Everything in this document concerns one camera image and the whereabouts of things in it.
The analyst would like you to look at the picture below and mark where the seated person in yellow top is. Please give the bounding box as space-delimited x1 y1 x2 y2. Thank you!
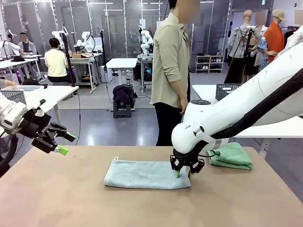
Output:
44 37 77 86

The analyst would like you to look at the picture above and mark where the person's right forearm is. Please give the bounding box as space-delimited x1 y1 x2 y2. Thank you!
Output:
175 79 189 103

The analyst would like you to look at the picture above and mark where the white workbench desk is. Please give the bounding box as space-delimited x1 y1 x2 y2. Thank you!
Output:
39 52 103 94

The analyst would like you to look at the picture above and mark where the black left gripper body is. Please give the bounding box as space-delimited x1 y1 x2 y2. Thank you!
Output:
18 109 52 140

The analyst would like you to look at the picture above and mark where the green terry towel with loop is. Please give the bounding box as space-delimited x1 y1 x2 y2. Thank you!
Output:
207 142 254 171

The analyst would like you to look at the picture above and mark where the grey perforated plastic basket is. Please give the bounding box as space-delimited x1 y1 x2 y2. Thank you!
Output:
215 84 242 102
0 90 27 106

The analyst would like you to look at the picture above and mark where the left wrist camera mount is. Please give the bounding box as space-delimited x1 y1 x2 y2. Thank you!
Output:
28 99 47 118

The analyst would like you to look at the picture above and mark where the white robot stand desk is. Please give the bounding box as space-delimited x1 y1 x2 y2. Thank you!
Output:
136 54 154 93

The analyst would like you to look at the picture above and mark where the thin black pole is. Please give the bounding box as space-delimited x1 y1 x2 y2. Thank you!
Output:
99 29 107 71

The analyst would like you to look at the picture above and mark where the white standing desk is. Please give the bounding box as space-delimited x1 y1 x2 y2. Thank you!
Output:
106 58 138 86

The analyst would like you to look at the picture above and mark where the seated person in grey jacket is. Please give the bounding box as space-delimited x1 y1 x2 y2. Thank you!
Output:
18 32 38 54

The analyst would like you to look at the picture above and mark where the clear plastic container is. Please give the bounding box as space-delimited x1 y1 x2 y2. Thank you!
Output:
0 85 45 92

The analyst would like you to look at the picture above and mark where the black tripod pole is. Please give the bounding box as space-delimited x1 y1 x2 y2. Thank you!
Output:
59 30 77 87

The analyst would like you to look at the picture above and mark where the cardboard box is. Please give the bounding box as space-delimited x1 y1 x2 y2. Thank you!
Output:
72 52 93 59

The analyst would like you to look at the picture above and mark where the mannequin in orange trousers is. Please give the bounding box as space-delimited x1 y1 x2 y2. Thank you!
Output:
276 10 303 59

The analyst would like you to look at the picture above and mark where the white rounded table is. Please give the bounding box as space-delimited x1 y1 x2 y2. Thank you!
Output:
191 84 303 152
0 85 80 126

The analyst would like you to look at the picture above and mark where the black right arm cable sleeve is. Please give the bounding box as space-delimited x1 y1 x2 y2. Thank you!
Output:
208 68 303 140

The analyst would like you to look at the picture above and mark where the person in beige shirt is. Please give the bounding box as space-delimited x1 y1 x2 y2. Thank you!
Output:
150 0 201 147

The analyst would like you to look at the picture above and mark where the wooden shoe rack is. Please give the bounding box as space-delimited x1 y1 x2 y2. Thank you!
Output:
195 54 225 73

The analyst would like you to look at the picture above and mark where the thin black cable on person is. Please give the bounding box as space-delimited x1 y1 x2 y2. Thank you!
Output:
162 0 171 20

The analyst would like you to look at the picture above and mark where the mannequin in grey shirt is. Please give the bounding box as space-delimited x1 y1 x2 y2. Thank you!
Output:
227 9 264 85

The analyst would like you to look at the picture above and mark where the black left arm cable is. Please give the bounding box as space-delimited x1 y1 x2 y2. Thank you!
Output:
0 129 19 178

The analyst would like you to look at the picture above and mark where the grey plastic step stool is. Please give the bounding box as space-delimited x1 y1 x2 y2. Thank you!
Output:
113 101 132 119

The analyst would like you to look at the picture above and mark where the mannequin in orange jacket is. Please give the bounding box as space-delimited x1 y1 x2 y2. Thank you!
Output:
262 9 287 63

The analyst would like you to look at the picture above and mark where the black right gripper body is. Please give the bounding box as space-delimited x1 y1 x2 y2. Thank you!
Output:
173 144 205 164

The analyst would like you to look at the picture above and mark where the computer with glowing fan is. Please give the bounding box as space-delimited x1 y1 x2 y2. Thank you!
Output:
142 61 153 83

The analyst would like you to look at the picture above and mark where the light blue terry towel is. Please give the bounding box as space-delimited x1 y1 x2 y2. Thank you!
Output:
103 156 192 191

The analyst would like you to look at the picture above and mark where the black camera tripod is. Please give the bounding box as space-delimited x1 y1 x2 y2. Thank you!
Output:
223 26 255 85

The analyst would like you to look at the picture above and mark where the person's right hand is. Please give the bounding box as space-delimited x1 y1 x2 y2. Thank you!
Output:
179 99 189 116

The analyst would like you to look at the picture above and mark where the white office desk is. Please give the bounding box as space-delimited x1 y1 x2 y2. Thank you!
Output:
0 54 43 82

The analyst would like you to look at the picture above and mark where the mannequin in floral dress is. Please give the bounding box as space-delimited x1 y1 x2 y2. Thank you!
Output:
250 10 273 71

